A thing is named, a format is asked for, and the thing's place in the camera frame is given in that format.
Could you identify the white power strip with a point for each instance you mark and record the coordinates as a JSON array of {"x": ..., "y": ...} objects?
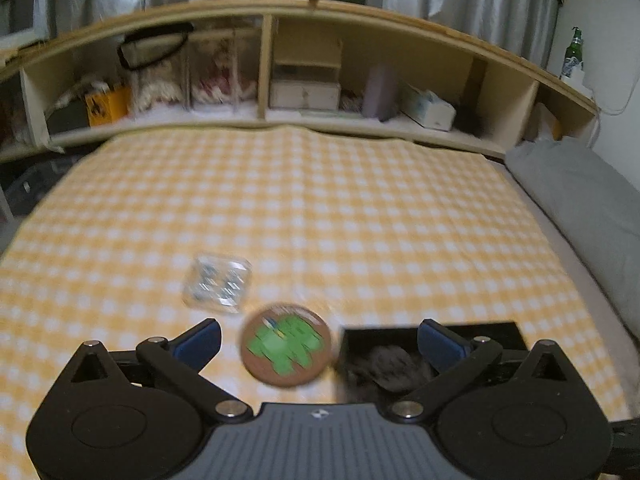
[{"x": 580, "y": 82}]

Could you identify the wooden shelf unit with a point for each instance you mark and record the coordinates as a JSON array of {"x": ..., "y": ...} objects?
[{"x": 265, "y": 70}]

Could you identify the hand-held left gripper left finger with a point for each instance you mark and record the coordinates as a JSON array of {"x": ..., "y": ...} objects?
[{"x": 200, "y": 342}]

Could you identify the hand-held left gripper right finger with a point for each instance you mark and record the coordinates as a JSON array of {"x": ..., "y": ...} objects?
[{"x": 440, "y": 347}]

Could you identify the clear doll display case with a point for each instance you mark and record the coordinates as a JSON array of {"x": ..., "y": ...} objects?
[{"x": 220, "y": 85}]

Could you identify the cork coaster with green print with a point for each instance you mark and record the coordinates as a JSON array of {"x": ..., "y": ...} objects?
[{"x": 285, "y": 345}]

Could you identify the grey pillow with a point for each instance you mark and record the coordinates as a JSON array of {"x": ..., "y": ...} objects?
[{"x": 575, "y": 195}]

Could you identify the black storage box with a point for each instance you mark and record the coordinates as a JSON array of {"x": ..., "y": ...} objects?
[{"x": 500, "y": 332}]

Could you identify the white tissue box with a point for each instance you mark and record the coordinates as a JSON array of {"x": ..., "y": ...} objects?
[{"x": 427, "y": 110}]

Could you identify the yellow checked blanket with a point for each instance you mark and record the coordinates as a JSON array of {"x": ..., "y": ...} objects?
[{"x": 300, "y": 210}]

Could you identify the green glass bottle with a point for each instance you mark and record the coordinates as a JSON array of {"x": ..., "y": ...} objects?
[{"x": 573, "y": 60}]

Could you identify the black shelf box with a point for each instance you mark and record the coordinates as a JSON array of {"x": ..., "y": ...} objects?
[{"x": 67, "y": 117}]

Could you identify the dark brown hair claw clip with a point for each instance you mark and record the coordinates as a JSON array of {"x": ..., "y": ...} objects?
[{"x": 385, "y": 365}]

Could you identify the yellow printed box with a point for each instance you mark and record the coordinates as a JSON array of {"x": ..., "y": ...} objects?
[{"x": 107, "y": 105}]

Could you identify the clear case with false lashes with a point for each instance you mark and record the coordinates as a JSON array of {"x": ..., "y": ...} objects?
[{"x": 215, "y": 282}]

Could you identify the cream paper bag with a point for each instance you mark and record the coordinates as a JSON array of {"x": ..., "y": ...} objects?
[{"x": 547, "y": 122}]

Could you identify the white drawer box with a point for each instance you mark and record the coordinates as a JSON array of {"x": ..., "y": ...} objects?
[{"x": 305, "y": 92}]

